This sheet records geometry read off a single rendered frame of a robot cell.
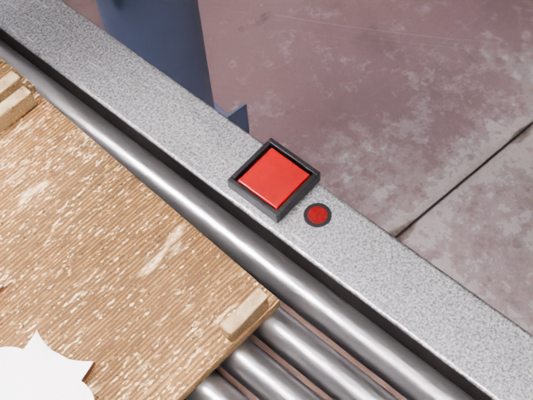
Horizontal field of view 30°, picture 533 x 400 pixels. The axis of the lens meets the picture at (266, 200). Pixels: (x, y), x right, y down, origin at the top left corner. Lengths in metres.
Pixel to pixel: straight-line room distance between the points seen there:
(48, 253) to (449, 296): 0.44
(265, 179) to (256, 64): 1.30
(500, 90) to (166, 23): 0.99
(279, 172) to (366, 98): 1.23
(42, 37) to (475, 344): 0.66
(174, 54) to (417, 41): 0.89
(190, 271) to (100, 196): 0.14
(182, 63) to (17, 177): 0.65
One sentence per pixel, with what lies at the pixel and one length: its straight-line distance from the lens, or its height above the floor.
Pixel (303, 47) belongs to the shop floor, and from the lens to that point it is 2.45.
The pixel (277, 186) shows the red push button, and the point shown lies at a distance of 1.13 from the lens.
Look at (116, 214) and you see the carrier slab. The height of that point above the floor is 0.94.
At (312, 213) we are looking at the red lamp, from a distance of 1.13.
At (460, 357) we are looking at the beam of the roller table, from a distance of 1.06.
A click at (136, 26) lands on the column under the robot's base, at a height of 0.65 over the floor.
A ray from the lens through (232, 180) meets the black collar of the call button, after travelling 1.13.
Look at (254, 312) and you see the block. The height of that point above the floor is 0.96.
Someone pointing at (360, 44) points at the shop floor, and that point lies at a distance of 2.45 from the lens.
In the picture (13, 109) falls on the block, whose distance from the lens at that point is 1.21.
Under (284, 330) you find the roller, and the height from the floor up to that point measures 0.92.
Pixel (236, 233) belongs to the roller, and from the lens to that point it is 1.11.
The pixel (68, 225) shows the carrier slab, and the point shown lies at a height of 0.94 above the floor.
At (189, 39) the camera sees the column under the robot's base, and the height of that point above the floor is 0.57.
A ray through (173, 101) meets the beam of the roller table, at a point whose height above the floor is 0.92.
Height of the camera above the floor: 1.89
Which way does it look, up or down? 59 degrees down
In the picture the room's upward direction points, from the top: 5 degrees counter-clockwise
